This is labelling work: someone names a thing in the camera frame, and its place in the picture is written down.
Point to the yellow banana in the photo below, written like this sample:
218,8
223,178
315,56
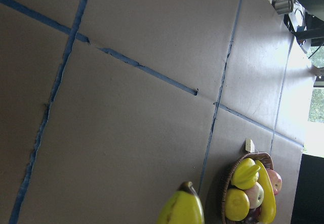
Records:
184,206
268,206

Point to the paper basket tag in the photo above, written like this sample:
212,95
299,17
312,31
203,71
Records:
249,146

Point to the brown wicker basket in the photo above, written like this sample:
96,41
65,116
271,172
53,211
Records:
225,184

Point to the yellow lemon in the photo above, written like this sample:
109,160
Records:
237,205

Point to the yellow green apple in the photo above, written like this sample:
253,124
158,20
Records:
255,195

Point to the red pink apple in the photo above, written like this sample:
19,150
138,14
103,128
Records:
275,180

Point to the dark purple fruit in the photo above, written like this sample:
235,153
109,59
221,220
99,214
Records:
253,216

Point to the small metal cup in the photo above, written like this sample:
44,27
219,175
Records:
283,6

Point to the black monitor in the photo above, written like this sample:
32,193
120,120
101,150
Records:
313,7

